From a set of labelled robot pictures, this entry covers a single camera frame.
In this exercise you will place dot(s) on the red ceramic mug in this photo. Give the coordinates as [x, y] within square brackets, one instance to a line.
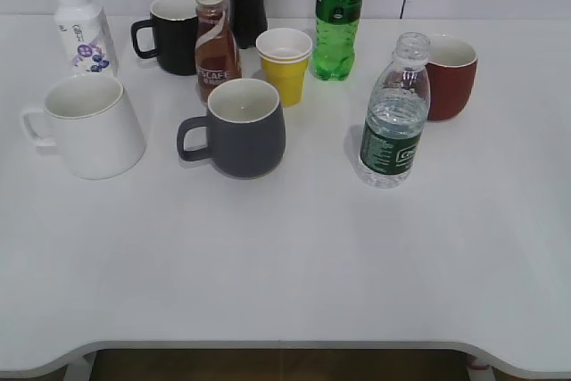
[451, 69]

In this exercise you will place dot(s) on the black ceramic mug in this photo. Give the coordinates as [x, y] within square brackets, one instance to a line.
[174, 24]

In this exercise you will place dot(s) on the white blueberry yogurt bottle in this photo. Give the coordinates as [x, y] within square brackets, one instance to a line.
[86, 37]

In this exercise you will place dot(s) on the green soda bottle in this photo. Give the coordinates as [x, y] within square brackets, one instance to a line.
[337, 24]

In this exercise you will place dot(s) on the brown Nescafe coffee bottle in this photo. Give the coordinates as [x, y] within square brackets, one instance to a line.
[217, 57]

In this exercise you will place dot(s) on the clear water bottle green label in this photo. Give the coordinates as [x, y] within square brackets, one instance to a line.
[396, 115]

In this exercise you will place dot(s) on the yellow paper cup stack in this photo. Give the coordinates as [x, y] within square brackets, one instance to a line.
[285, 55]

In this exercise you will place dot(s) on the red table leg fitting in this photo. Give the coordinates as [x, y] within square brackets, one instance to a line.
[477, 364]

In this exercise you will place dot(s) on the white ceramic mug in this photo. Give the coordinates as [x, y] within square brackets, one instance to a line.
[89, 120]

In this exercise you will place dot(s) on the grey ceramic mug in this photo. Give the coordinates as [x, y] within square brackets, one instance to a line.
[245, 129]

